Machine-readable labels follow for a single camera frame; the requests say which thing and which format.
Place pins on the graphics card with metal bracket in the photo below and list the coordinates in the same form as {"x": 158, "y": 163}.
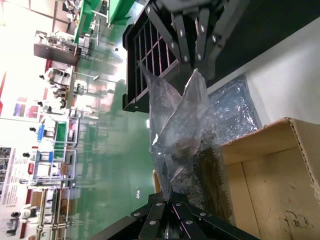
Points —
{"x": 212, "y": 175}

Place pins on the white humanoid robot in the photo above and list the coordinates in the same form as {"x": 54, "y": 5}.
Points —
{"x": 25, "y": 212}

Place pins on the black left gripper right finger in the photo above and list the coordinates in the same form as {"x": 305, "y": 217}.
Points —
{"x": 195, "y": 225}

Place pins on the grey antistatic bag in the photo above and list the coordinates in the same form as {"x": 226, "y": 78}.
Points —
{"x": 232, "y": 112}
{"x": 180, "y": 112}

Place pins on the shelf rack with coloured bins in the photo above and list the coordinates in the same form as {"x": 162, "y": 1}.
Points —
{"x": 60, "y": 132}

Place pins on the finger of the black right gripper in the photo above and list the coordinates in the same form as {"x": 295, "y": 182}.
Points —
{"x": 220, "y": 27}
{"x": 170, "y": 32}

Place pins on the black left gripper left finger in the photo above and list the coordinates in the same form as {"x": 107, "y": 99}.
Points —
{"x": 150, "y": 222}

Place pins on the small green table cloth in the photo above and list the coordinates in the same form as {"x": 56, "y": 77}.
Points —
{"x": 118, "y": 10}

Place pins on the white robot at workbench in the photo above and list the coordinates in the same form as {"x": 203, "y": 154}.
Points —
{"x": 53, "y": 75}

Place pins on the black slotted plastic container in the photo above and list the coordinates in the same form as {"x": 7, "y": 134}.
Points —
{"x": 262, "y": 37}

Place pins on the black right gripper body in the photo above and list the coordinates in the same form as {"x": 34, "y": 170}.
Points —
{"x": 185, "y": 5}

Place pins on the empty grey antistatic bag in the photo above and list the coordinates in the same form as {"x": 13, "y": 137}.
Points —
{"x": 232, "y": 112}

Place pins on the open brown cardboard box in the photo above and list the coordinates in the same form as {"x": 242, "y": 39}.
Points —
{"x": 270, "y": 175}

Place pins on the large green table cloth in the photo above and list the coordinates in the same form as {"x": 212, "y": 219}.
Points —
{"x": 86, "y": 15}

